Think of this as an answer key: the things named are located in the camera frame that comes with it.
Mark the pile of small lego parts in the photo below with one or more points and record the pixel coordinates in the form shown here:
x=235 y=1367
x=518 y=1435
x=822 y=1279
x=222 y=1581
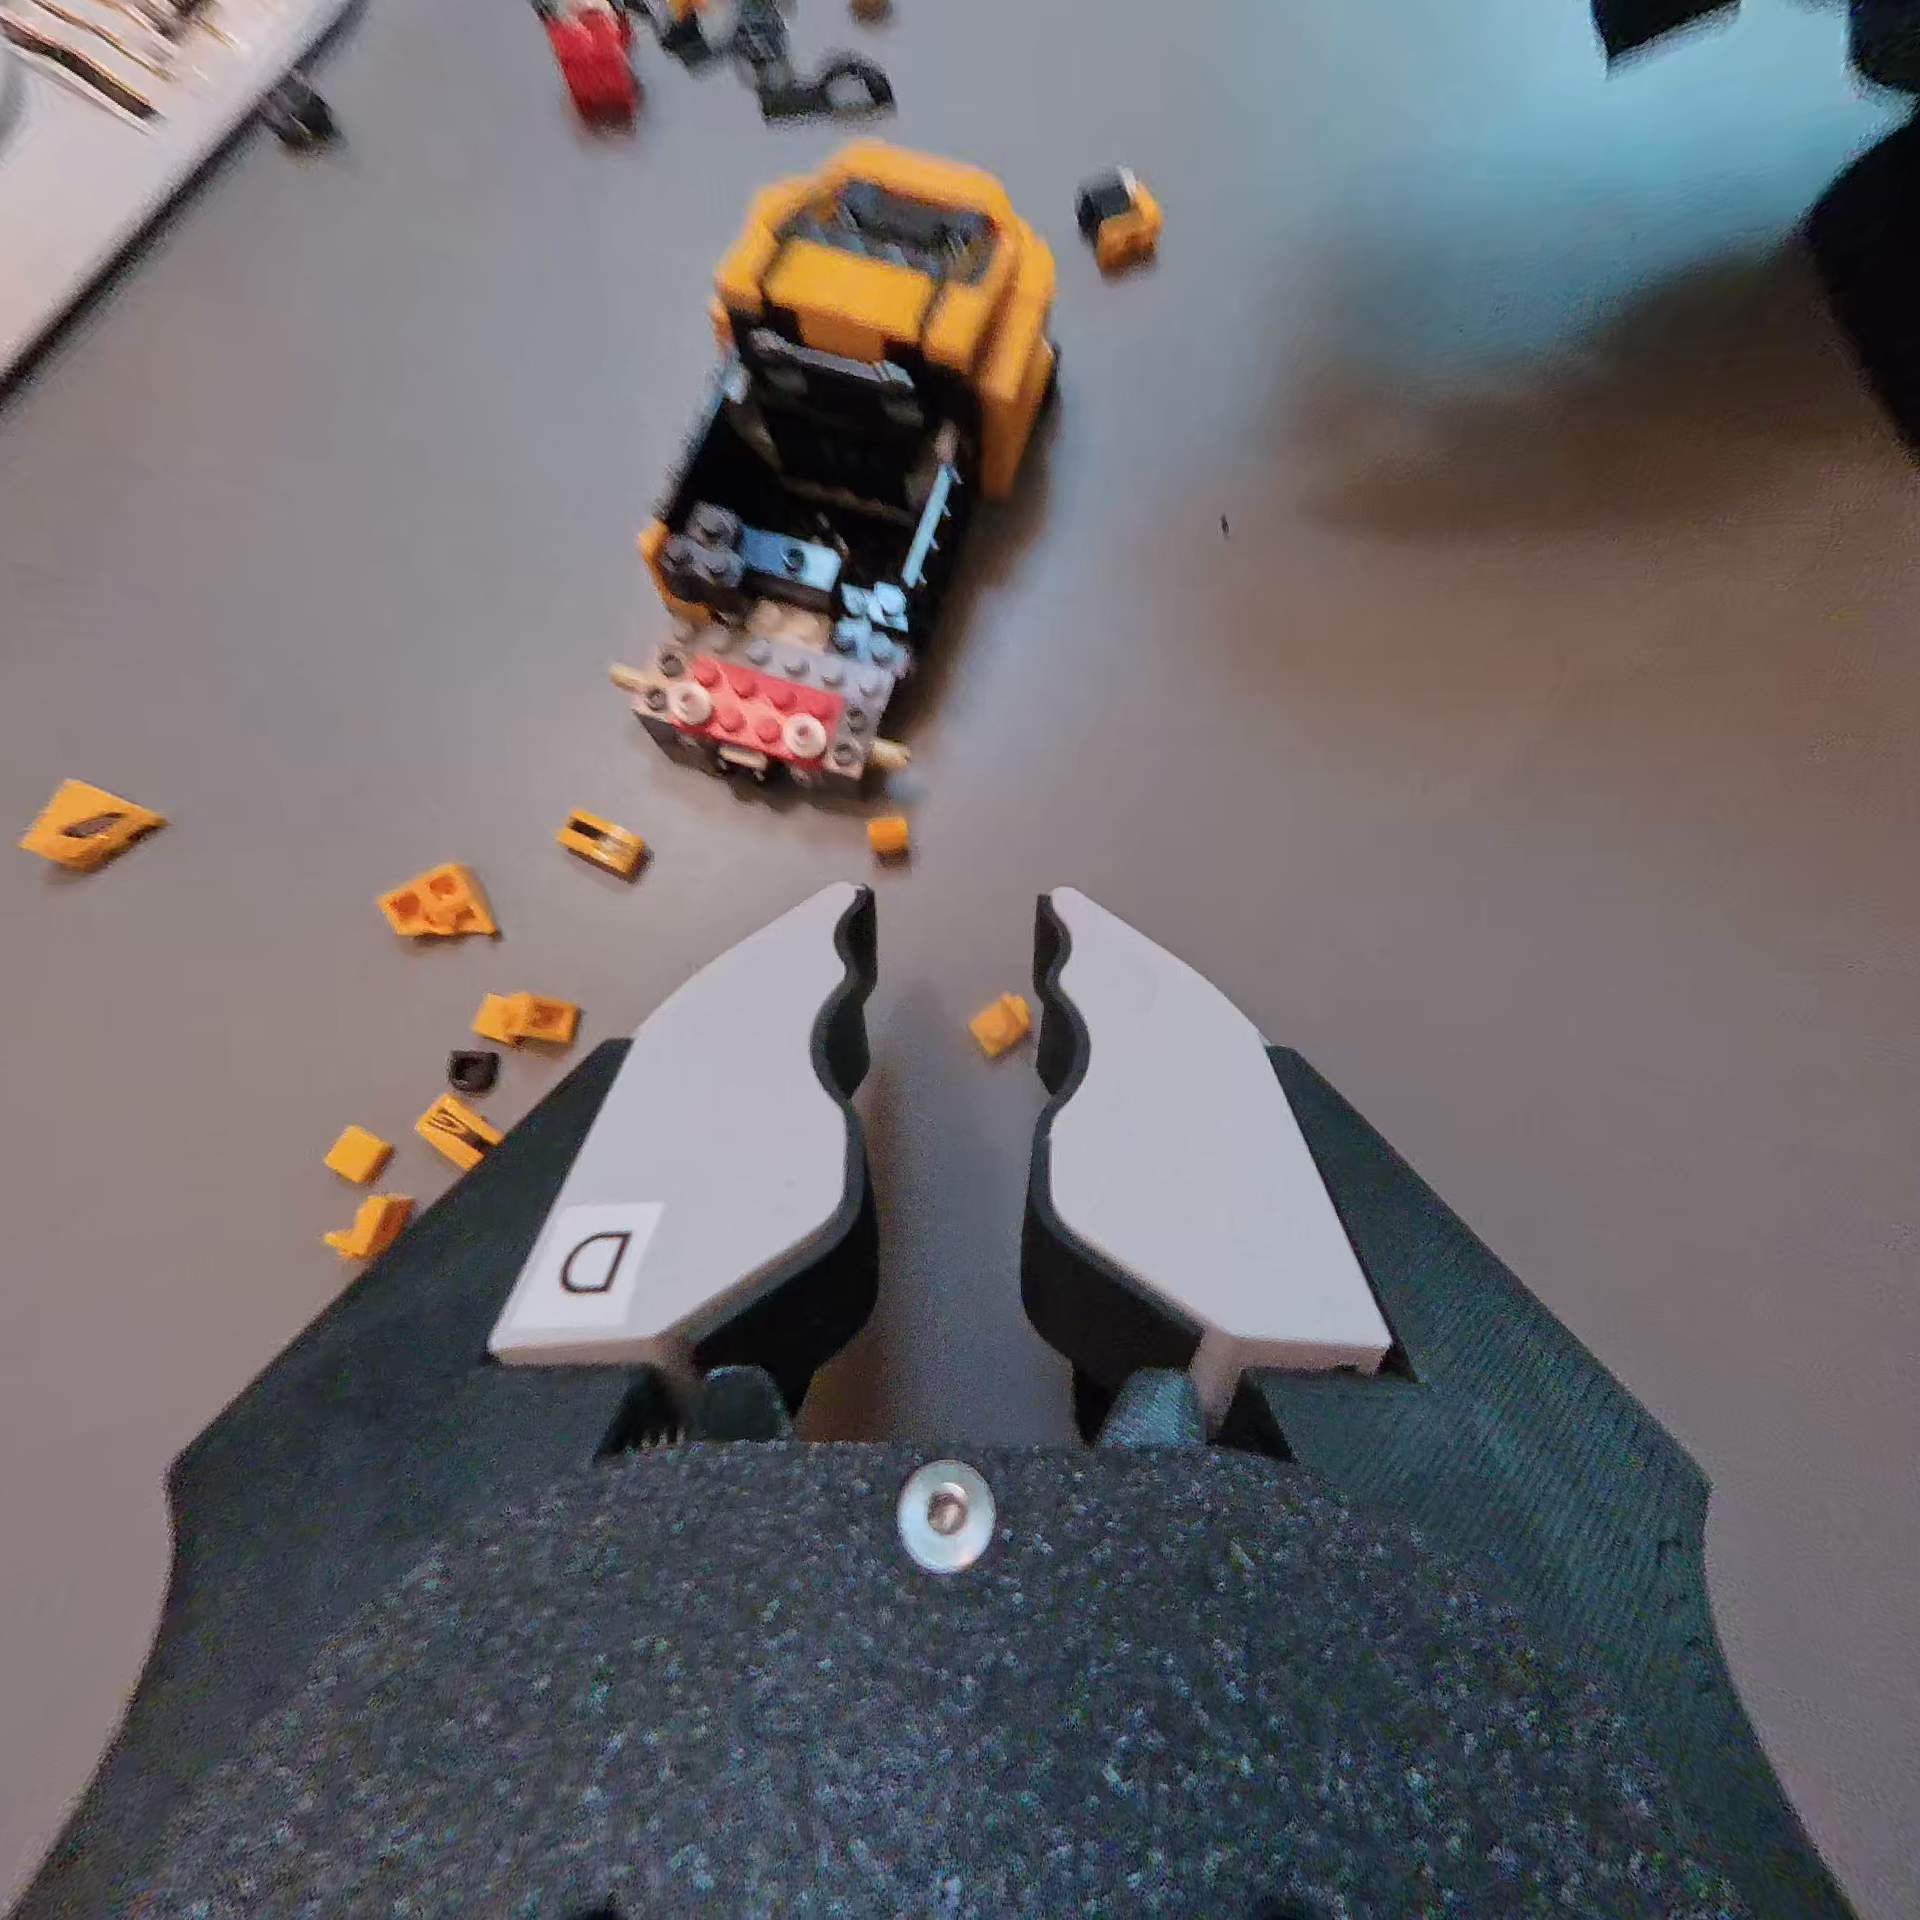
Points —
x=706 y=23

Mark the white stand base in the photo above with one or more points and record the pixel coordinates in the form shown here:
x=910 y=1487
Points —
x=90 y=212

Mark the black lego connector piece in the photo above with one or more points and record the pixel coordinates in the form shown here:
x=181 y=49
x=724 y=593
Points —
x=301 y=108

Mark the red lego seat piece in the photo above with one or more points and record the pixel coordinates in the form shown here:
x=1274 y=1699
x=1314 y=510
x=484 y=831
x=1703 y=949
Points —
x=589 y=61

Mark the yellow black lego car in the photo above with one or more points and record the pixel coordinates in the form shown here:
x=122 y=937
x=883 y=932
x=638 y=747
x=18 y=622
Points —
x=885 y=284

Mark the orange lego pieces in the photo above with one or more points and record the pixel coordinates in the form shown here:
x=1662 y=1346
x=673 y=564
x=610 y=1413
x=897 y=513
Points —
x=435 y=906

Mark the black lego arch piece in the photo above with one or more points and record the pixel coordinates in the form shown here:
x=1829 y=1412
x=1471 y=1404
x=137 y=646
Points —
x=827 y=93

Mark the lego sticker sheet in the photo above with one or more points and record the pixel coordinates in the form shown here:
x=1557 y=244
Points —
x=90 y=45

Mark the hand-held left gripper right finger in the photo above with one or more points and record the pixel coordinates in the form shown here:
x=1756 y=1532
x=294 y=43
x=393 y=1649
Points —
x=1202 y=1172

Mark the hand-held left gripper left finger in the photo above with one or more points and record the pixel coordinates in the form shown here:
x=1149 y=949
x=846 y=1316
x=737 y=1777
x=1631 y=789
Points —
x=721 y=1155

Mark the black orange lego subassembly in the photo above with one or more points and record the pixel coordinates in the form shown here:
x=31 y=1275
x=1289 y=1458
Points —
x=1119 y=218

